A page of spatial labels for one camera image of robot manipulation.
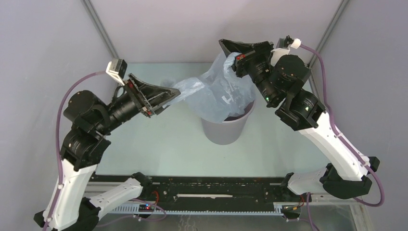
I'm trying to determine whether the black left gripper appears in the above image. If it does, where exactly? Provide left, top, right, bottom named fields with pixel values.
left=98, top=71, right=183, bottom=133

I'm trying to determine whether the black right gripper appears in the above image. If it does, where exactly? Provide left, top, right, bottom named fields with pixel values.
left=219, top=39, right=278, bottom=106

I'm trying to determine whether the light blue plastic trash bag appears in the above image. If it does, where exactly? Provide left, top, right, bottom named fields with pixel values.
left=162, top=52, right=256, bottom=123

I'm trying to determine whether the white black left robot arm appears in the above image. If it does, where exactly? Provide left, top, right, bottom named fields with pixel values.
left=34, top=74, right=180, bottom=231

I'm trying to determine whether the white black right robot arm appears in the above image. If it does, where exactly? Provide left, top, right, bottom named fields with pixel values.
left=219, top=37, right=380, bottom=201

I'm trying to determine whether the grey plastic trash bin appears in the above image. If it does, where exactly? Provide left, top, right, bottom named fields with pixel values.
left=201, top=100, right=256, bottom=145

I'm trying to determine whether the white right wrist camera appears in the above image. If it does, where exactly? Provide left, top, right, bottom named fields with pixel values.
left=269, top=36, right=302, bottom=66

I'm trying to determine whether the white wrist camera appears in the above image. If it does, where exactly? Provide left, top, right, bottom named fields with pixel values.
left=269, top=36, right=302, bottom=66
left=105, top=58, right=128, bottom=86

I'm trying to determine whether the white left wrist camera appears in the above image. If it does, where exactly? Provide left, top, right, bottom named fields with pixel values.
left=105, top=58, right=128, bottom=86

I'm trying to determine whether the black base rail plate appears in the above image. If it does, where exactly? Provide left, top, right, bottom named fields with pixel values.
left=89, top=173, right=311, bottom=213

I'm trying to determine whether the right corner aluminium post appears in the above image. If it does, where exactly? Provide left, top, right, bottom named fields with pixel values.
left=307, top=0, right=351, bottom=67

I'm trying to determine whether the corner aluminium post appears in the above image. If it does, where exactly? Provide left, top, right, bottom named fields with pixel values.
left=81, top=0, right=120, bottom=59
left=307, top=0, right=351, bottom=67

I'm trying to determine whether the white slotted cable duct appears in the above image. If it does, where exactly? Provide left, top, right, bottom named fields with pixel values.
left=111, top=203, right=301, bottom=216

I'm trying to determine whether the left corner aluminium post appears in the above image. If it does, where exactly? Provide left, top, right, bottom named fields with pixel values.
left=81, top=0, right=120, bottom=59

